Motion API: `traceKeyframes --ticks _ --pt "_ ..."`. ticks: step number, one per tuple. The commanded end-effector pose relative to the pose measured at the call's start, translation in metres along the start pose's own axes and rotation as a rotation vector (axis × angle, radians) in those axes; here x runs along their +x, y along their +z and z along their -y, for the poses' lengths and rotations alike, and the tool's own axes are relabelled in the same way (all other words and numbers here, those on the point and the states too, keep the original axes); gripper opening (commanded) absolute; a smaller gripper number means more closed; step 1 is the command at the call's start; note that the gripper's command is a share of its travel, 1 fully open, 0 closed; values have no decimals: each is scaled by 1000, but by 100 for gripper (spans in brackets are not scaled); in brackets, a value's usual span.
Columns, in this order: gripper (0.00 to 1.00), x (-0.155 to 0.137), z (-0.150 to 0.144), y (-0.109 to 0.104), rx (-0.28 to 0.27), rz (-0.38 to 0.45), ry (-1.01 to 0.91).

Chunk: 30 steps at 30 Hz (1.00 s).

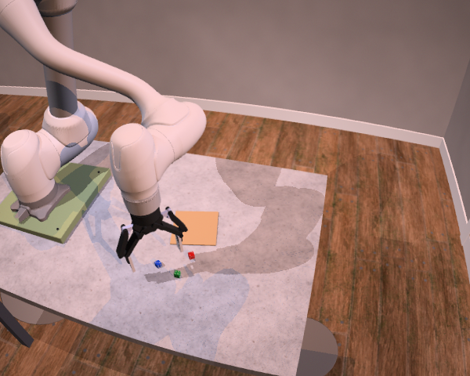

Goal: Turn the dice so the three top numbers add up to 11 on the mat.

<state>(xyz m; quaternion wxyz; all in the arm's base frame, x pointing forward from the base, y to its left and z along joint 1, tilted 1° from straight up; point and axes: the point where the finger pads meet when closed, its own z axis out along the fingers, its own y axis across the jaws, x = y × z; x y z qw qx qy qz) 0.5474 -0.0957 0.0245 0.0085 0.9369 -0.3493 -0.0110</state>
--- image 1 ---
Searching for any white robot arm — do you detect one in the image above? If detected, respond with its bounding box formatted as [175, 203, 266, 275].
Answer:
[0, 0, 206, 222]

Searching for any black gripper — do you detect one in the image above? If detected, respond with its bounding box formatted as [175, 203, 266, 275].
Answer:
[116, 207, 188, 272]

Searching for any orange flat mat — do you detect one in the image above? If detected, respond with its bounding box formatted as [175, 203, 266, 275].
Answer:
[175, 211, 219, 246]

